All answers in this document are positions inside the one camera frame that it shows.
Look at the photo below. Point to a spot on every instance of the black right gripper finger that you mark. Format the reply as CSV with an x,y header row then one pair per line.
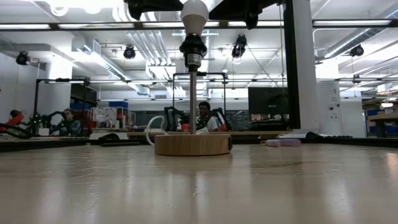
x,y
230,11

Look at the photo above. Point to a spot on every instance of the lamp with round wooden base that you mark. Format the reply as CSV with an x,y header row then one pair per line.
x,y
192,144

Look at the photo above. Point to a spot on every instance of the black ceiling spotlight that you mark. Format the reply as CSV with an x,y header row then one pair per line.
x,y
22,58
357,51
239,46
129,52

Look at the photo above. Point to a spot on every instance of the white round stand base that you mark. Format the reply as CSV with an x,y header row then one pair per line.
x,y
300,77

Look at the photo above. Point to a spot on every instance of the blue storage bin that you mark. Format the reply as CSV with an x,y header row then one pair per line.
x,y
118,104

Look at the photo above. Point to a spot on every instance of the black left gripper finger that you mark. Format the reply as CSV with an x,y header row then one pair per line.
x,y
161,5

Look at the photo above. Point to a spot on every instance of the black aluminium rig frame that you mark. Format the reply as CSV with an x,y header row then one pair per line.
x,y
46,145

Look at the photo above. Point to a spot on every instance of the purple oblong object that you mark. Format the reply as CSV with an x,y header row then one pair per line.
x,y
283,142

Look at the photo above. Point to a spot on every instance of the black background robot arm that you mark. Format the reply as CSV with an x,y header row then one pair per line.
x,y
174,118
224,119

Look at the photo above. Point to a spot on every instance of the black monitor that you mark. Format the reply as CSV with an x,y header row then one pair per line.
x,y
267,101

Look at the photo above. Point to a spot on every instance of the red and black background robot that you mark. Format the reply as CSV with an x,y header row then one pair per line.
x,y
14,119

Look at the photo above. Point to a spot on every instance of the person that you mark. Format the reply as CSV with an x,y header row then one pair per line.
x,y
207,119
69,126

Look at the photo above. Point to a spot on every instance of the black background rig frame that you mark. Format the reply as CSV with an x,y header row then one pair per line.
x,y
214,74
62,80

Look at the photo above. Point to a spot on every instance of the wooden storage shelf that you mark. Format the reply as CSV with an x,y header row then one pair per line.
x,y
381,117

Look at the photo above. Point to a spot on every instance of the white lightbulb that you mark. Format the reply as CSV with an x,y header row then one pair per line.
x,y
194,15

